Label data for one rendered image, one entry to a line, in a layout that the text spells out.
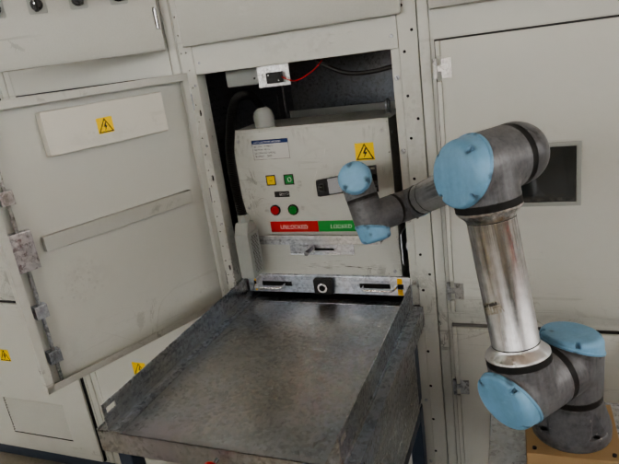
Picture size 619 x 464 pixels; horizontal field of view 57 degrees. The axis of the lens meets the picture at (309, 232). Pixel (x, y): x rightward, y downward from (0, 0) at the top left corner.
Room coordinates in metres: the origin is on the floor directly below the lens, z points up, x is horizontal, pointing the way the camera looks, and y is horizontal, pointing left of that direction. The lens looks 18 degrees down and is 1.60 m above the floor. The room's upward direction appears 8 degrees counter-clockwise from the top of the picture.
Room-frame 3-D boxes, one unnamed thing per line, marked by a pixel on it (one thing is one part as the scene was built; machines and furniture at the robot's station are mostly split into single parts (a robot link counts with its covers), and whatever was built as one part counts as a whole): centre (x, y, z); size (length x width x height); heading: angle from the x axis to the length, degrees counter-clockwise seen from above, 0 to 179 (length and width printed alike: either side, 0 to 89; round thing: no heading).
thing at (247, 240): (1.67, 0.19, 1.04); 0.08 x 0.05 x 0.17; 157
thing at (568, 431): (0.96, -0.48, 0.84); 0.15 x 0.15 x 0.10
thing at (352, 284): (1.66, -0.03, 0.89); 0.54 x 0.05 x 0.06; 67
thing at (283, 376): (1.30, 0.12, 0.82); 0.68 x 0.62 x 0.06; 157
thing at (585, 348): (0.96, -0.47, 0.96); 0.13 x 0.12 x 0.14; 119
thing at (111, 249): (1.55, 0.53, 1.21); 0.63 x 0.07 x 0.74; 135
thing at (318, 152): (1.65, -0.03, 1.15); 0.48 x 0.01 x 0.48; 67
